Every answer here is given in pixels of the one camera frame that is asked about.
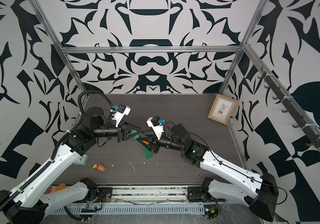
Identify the wall hook rack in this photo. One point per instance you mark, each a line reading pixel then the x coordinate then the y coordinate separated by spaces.
pixel 293 108

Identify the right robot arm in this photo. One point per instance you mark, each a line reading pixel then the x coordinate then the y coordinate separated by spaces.
pixel 259 192

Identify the orange plush shark toy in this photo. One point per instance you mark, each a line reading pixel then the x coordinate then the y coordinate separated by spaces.
pixel 53 189

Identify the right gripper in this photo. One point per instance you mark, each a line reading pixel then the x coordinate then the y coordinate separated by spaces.
pixel 152 143

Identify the wooden picture frame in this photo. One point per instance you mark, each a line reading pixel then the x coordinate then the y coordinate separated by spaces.
pixel 222 109

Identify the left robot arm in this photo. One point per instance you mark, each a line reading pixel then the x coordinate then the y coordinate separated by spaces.
pixel 27 203

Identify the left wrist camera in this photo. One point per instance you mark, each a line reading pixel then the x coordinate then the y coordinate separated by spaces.
pixel 118 112

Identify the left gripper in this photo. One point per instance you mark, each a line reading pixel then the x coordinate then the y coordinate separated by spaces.
pixel 123 134

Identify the white cable duct strip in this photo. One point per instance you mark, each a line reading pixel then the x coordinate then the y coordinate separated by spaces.
pixel 131 209

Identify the dark green upturned lego brick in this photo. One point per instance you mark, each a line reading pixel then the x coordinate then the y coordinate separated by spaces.
pixel 136 136

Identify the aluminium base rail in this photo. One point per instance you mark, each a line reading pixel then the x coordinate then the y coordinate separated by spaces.
pixel 171 193

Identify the dark green long lego brick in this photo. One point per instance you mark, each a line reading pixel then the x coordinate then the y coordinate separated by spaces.
pixel 148 154

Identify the small ice cream toy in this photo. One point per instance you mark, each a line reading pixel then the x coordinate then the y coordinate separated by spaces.
pixel 99 167

